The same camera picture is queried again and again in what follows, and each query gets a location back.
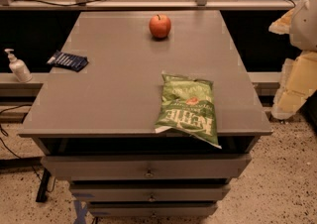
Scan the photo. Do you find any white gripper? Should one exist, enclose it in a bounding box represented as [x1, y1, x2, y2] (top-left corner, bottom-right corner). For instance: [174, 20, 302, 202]
[268, 0, 317, 120]

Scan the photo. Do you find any green jalapeno chip bag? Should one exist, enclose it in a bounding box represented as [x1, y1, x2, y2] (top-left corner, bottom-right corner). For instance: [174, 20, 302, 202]
[155, 73, 221, 149]

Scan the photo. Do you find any red apple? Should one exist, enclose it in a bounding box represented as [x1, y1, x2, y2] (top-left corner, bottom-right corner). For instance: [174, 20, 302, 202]
[149, 14, 171, 39]

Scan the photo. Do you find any top grey drawer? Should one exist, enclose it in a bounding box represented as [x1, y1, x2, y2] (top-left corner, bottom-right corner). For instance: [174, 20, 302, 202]
[42, 154, 252, 180]

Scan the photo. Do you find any grey drawer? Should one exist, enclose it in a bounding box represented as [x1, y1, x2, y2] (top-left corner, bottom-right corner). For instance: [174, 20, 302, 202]
[88, 203, 217, 217]
[42, 154, 252, 180]
[69, 183, 230, 202]

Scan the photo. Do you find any grey drawer cabinet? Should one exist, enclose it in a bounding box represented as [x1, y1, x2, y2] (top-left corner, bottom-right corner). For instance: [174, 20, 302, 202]
[22, 10, 270, 205]

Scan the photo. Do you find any middle grey drawer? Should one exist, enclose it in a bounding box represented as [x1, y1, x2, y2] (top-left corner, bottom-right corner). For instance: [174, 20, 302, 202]
[69, 183, 230, 202]

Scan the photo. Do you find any bottom grey drawer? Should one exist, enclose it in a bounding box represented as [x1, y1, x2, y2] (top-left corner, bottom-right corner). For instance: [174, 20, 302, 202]
[88, 203, 217, 217]

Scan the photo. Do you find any white pump bottle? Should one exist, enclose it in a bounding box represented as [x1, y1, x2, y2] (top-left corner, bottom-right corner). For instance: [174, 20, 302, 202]
[5, 49, 32, 82]

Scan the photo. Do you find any black cable on rail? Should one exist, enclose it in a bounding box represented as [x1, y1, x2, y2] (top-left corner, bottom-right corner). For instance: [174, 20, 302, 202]
[13, 0, 111, 7]

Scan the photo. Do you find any black floor cable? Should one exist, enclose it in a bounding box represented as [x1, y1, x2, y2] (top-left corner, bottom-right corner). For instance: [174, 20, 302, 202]
[0, 103, 57, 193]

